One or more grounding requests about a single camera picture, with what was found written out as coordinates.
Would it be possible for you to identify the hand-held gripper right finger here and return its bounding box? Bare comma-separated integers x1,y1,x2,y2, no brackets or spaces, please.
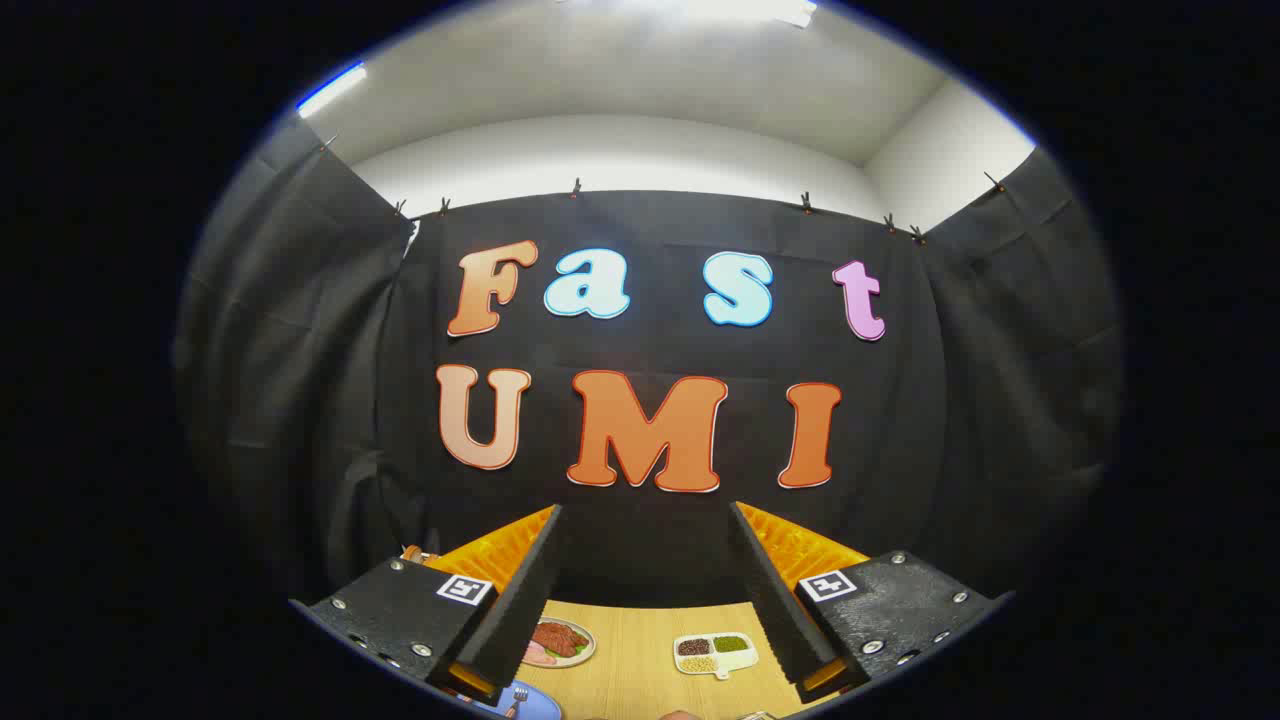
728,501,1015,707

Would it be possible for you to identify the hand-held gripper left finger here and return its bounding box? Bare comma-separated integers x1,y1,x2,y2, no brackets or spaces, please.
288,503,564,707

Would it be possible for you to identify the brown steak piece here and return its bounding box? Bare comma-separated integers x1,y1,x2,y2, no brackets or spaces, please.
532,622,591,658

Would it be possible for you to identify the white divided tray with beans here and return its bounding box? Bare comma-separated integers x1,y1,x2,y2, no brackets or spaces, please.
672,631,759,681

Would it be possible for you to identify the cream plate with meat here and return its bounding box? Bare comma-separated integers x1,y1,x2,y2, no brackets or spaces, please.
520,618,597,669

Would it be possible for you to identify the blue plate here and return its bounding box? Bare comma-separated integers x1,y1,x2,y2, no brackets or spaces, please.
470,680,563,720

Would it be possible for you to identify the black backdrop cloth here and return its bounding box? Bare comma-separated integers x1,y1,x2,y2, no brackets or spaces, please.
175,115,1126,611

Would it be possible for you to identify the row of small backdrop clips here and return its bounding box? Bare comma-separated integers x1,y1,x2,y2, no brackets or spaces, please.
320,130,1006,246

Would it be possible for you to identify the ceiling light strip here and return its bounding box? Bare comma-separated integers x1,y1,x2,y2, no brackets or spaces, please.
296,62,367,119

